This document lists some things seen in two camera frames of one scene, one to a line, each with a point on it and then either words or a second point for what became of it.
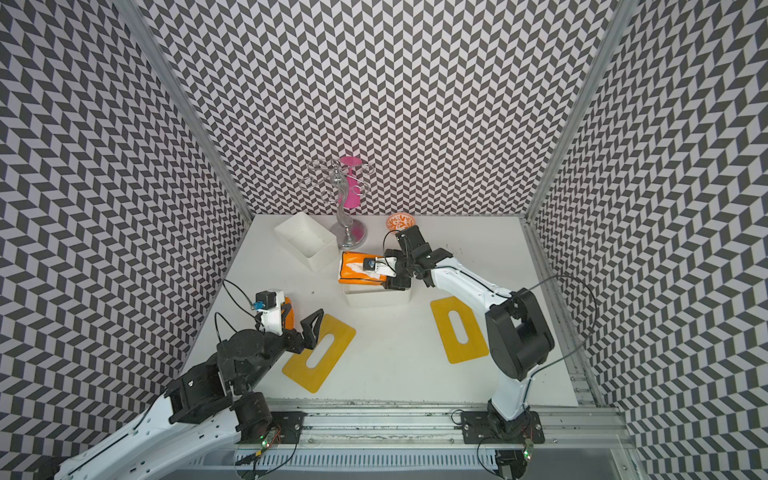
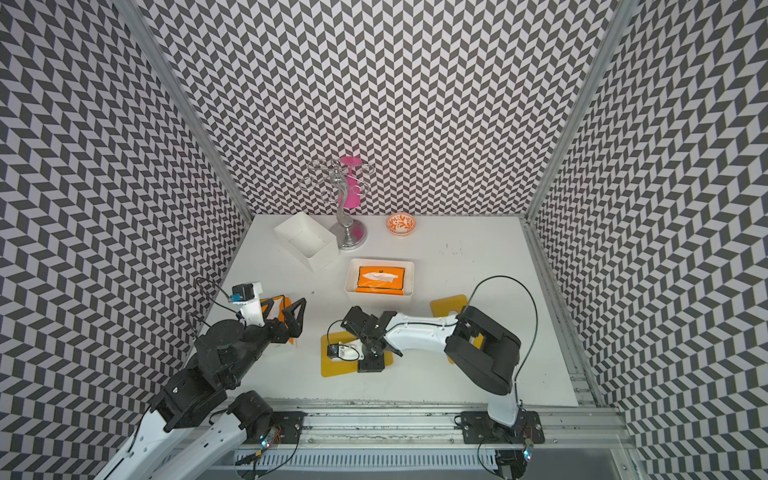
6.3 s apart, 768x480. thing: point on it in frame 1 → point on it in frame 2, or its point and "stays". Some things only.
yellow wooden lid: x=312 y=378 → x=330 y=368
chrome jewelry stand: x=336 y=178 stays
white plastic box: x=311 y=242 stays
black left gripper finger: x=319 y=314 → x=296 y=324
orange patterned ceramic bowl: x=400 y=221 stays
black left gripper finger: x=306 y=325 → x=289 y=313
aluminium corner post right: x=625 y=9 stays
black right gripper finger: x=397 y=283 → x=373 y=361
